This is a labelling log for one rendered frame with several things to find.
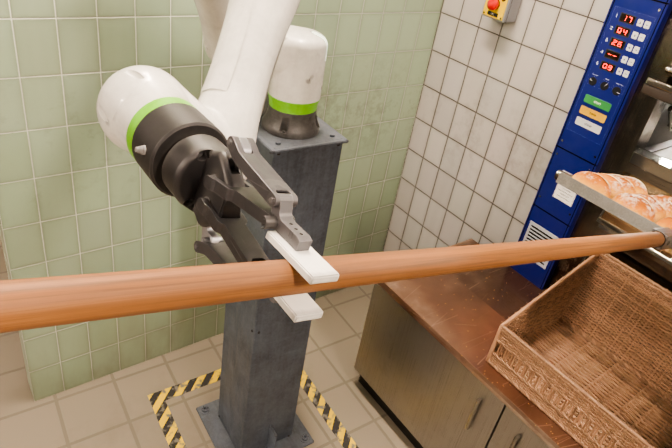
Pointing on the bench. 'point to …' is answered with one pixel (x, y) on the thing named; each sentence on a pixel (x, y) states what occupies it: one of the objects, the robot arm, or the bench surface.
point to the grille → (538, 237)
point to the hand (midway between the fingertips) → (294, 274)
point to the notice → (564, 195)
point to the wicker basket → (513, 337)
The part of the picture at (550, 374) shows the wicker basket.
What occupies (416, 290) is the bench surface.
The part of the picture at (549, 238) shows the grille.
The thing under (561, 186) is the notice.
